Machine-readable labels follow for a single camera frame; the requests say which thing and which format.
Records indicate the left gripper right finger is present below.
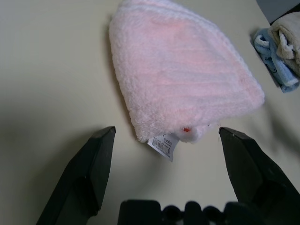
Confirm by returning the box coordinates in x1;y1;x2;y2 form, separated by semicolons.
218;126;300;225

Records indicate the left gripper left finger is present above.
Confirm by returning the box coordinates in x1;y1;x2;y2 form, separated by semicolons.
35;126;116;225

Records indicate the light blue folded towel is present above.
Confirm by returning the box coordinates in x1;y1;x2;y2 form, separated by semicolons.
253;28;300;94

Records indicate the pink terry towel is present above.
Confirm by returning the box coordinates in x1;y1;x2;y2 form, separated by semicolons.
109;0;265;162

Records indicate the beige folded towel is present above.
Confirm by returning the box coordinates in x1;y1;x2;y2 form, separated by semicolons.
268;11;300;75

